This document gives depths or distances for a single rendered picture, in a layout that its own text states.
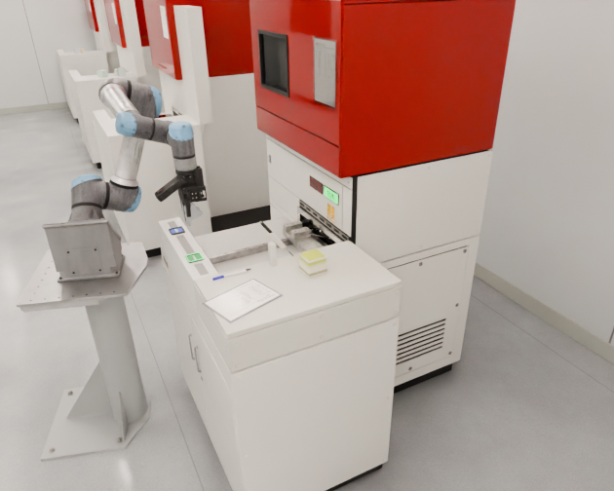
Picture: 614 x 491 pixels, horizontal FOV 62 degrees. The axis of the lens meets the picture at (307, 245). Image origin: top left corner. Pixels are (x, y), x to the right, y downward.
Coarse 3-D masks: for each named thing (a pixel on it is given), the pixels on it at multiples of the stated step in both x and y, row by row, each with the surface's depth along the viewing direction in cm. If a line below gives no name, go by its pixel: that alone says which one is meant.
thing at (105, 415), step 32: (96, 320) 213; (128, 320) 224; (128, 352) 226; (96, 384) 238; (128, 384) 232; (64, 416) 246; (96, 416) 245; (128, 416) 239; (64, 448) 229; (96, 448) 228
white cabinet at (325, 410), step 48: (192, 336) 202; (384, 336) 178; (192, 384) 234; (240, 384) 156; (288, 384) 166; (336, 384) 177; (384, 384) 189; (240, 432) 165; (288, 432) 176; (336, 432) 188; (384, 432) 202; (240, 480) 179; (288, 480) 187; (336, 480) 201
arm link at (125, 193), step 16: (128, 80) 196; (128, 96) 194; (144, 96) 198; (160, 96) 202; (144, 112) 200; (160, 112) 204; (128, 144) 204; (128, 160) 206; (112, 176) 210; (128, 176) 209; (112, 192) 208; (128, 192) 210; (112, 208) 211; (128, 208) 214
